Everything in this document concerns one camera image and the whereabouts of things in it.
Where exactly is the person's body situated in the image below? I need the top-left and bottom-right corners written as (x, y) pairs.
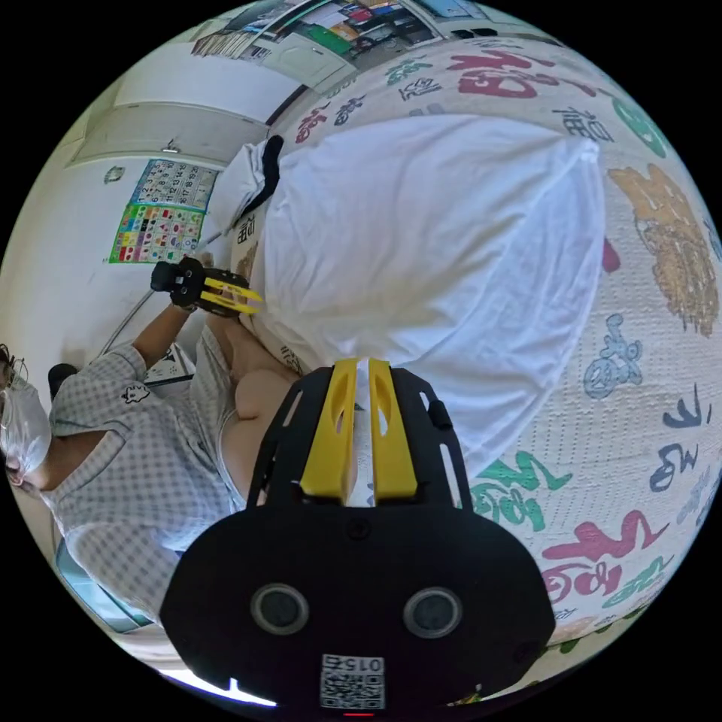
top-left (0, 315), bottom-right (308, 628)

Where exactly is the white door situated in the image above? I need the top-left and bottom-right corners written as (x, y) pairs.
top-left (66, 101), bottom-right (269, 171)

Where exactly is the colourful picture wall poster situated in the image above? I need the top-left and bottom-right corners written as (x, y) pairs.
top-left (108, 202), bottom-right (205, 265)

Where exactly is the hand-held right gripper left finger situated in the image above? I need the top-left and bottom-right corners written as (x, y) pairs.
top-left (300, 358), bottom-right (359, 506)

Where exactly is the person's left forearm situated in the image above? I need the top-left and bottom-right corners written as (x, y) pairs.
top-left (132, 308), bottom-right (192, 369)

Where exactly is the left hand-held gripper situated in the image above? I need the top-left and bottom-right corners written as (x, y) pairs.
top-left (166, 257), bottom-right (264, 319)

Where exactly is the white garment with black trim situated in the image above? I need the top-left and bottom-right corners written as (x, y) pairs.
top-left (216, 134), bottom-right (285, 233)

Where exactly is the shelf with boxes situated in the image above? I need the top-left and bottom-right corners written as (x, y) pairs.
top-left (190, 0), bottom-right (458, 74)

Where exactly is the white t-shirt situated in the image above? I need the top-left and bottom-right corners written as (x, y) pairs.
top-left (260, 114), bottom-right (608, 481)

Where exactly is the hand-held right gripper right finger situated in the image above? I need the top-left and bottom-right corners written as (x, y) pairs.
top-left (369, 358), bottom-right (419, 505)

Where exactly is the number chart wall poster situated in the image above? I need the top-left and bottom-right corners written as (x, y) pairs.
top-left (131, 159), bottom-right (220, 211)

